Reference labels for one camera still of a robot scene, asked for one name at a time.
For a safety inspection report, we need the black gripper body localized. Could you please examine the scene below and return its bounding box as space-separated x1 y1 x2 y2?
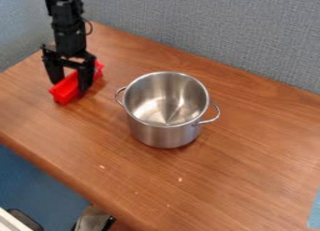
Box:
42 21 95 67

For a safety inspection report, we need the red plastic block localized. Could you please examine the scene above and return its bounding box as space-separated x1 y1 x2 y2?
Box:
47 60 105 106

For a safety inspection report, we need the white black device corner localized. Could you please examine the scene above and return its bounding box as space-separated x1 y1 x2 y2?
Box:
0 207 44 231

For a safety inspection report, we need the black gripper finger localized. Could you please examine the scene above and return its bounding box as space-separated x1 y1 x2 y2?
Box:
78 64 95 93
43 58 66 84

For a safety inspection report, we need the stainless steel pot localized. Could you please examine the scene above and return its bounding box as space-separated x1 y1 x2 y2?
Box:
115 71 221 149

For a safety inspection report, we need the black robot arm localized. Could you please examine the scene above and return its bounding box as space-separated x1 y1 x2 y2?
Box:
42 0 96 93

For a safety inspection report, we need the grey black object under table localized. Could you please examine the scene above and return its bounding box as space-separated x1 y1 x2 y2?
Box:
71 205 117 231

